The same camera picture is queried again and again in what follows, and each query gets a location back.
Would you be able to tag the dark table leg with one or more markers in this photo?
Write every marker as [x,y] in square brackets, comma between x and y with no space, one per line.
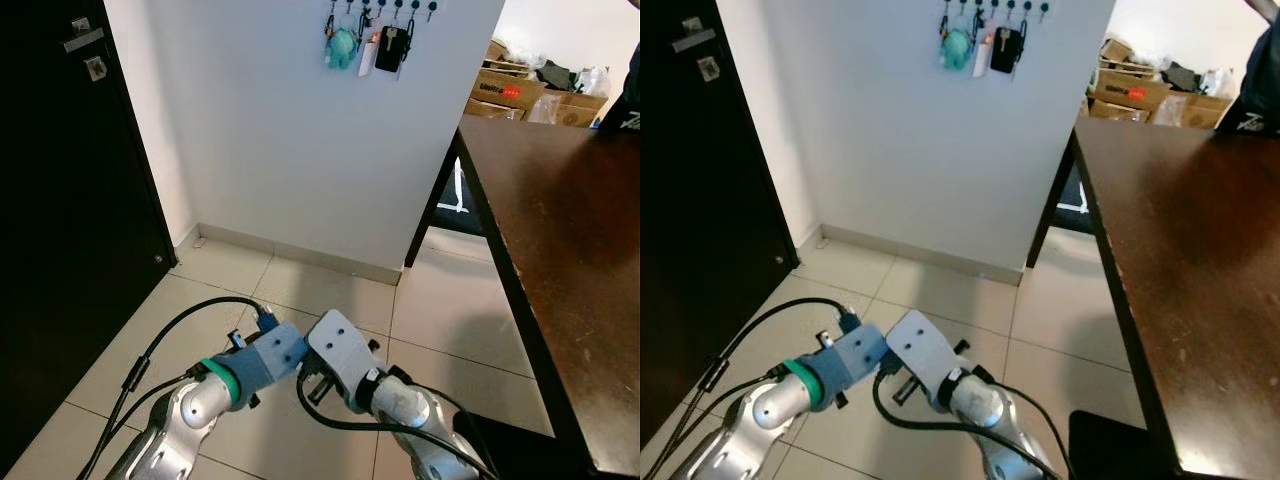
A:
[1055,200]
[435,200]

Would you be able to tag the black door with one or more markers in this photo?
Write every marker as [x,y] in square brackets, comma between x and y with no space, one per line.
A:
[700,200]
[70,200]

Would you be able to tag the clear pouch with orange tag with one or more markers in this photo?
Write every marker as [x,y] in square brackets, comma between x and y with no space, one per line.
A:
[368,60]
[982,60]

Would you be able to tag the black square key holder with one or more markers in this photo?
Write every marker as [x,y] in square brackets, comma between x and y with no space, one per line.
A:
[1006,52]
[391,50]

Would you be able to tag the silver door lock plate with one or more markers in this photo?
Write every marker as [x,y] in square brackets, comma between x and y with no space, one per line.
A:
[708,70]
[96,68]

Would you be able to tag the plain cardboard box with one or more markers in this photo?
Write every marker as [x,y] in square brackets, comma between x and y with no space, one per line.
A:
[1200,112]
[578,110]

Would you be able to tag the small stacked cardboard box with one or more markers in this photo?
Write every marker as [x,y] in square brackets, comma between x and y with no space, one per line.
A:
[1113,52]
[497,50]

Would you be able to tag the person in dark clothes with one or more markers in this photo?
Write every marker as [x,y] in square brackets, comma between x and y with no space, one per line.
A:
[625,95]
[1255,90]

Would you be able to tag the clear plastic bag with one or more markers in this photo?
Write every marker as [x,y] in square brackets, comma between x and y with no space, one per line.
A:
[592,80]
[1212,82]

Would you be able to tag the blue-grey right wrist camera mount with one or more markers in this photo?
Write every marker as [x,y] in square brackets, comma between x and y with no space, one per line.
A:
[340,350]
[925,350]

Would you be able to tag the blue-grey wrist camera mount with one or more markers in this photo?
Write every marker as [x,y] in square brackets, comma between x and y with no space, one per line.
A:
[925,350]
[270,355]
[855,355]
[340,350]

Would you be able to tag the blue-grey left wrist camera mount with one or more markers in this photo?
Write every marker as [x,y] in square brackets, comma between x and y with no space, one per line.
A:
[270,355]
[855,355]

